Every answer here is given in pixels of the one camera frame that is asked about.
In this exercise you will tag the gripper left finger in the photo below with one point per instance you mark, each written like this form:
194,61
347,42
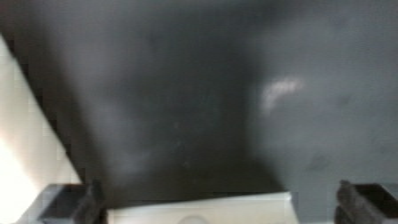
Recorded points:
68,204

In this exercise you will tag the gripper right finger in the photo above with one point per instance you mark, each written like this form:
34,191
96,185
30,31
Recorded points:
366,203

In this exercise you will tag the white drawer box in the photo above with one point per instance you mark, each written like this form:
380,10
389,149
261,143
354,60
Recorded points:
254,209

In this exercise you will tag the white front fence rail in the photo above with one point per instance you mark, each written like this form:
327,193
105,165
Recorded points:
34,163

